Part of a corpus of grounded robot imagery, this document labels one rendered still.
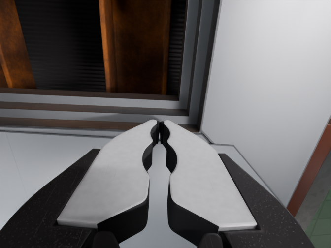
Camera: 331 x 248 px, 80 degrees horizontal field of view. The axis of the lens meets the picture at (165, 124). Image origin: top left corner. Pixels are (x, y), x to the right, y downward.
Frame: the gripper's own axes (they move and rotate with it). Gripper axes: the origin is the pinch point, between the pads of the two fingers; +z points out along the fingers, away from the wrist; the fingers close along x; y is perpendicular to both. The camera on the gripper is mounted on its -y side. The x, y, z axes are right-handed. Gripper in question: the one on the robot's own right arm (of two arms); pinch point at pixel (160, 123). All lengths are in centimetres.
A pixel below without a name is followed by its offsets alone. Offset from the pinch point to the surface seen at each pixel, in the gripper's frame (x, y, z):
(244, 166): 6.8, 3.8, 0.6
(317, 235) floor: 132, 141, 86
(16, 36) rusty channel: -19.1, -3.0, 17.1
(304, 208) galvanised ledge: 33.1, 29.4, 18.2
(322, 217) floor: 126, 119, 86
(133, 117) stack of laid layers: -2.0, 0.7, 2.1
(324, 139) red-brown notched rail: 15.3, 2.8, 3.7
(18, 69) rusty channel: -19.1, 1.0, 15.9
